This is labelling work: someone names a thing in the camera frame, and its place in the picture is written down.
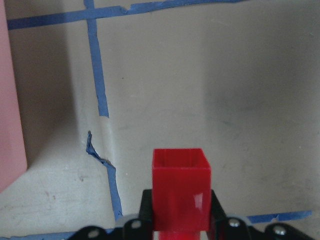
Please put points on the pink plastic box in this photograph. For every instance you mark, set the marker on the pink plastic box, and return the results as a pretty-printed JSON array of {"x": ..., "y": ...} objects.
[{"x": 13, "y": 161}]

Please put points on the red toy block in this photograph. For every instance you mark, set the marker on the red toy block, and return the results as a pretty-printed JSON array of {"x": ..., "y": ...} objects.
[{"x": 181, "y": 193}]

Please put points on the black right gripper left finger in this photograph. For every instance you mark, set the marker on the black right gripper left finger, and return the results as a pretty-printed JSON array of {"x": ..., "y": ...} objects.
[{"x": 145, "y": 216}]

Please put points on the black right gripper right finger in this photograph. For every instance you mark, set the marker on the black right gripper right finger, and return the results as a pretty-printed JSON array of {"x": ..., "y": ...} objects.
[{"x": 217, "y": 216}]

